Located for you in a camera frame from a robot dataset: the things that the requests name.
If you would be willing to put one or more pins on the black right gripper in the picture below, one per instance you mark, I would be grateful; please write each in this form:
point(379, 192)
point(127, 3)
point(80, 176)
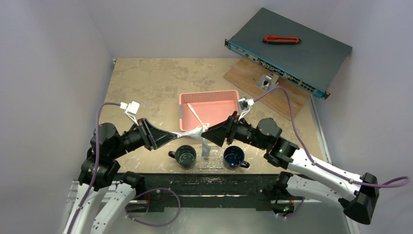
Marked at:
point(231, 129)

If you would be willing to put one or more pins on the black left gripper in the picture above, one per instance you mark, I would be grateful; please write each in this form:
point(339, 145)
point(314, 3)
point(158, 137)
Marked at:
point(152, 136)

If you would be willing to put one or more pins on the pink perforated plastic basket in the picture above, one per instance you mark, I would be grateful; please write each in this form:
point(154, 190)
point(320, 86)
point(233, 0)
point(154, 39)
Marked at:
point(212, 107)

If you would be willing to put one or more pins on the dark blue mug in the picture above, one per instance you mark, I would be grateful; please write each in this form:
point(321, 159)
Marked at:
point(234, 158)

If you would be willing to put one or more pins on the dark green mug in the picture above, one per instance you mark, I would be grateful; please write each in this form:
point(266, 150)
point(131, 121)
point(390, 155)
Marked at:
point(184, 155)

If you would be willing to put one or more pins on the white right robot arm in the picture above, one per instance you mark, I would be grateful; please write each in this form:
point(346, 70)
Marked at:
point(358, 193)

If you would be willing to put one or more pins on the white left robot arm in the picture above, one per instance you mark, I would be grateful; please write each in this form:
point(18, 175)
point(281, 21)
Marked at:
point(100, 196)

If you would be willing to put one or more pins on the wooden board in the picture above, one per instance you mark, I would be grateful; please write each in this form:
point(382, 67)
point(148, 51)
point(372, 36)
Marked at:
point(245, 74)

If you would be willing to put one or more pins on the red black utility knife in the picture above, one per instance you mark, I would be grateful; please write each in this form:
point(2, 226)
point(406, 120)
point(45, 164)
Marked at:
point(278, 40)

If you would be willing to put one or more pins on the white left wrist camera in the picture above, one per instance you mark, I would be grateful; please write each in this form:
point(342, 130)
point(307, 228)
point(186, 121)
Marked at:
point(131, 110)

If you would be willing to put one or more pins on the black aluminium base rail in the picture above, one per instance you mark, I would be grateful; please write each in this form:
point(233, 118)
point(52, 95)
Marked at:
point(261, 192)

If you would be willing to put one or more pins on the grey metal bracket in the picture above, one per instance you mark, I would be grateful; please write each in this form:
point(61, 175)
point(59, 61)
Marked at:
point(267, 81)

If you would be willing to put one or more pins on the teal network switch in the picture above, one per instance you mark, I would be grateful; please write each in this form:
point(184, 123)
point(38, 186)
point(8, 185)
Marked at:
point(310, 65)

